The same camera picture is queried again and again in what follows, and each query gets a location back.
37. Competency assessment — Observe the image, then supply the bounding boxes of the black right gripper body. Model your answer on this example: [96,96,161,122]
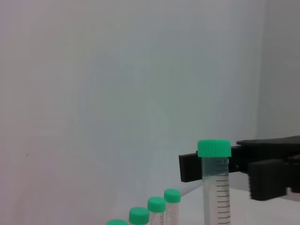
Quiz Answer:
[236,135,300,202]

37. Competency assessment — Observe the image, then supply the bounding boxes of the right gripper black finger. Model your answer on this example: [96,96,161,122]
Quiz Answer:
[247,159,288,202]
[178,145,242,183]

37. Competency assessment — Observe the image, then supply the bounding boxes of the green-capped clear test tube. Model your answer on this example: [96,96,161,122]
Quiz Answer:
[128,206,150,225]
[147,196,167,225]
[197,139,232,225]
[164,188,181,225]
[106,218,129,225]

